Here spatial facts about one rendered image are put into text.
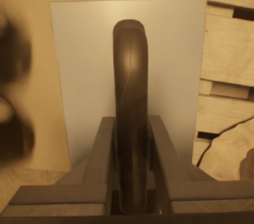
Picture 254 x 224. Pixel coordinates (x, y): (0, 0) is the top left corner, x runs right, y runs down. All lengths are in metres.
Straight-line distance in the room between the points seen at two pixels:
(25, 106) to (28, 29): 0.25
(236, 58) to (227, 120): 0.16
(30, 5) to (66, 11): 0.46
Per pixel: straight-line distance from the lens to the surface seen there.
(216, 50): 0.49
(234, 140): 0.55
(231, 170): 0.57
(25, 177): 0.87
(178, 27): 0.18
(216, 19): 0.48
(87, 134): 0.20
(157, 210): 0.33
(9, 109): 0.69
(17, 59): 0.66
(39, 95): 0.66
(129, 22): 0.16
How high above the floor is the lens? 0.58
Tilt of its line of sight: 73 degrees down
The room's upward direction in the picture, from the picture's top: 178 degrees clockwise
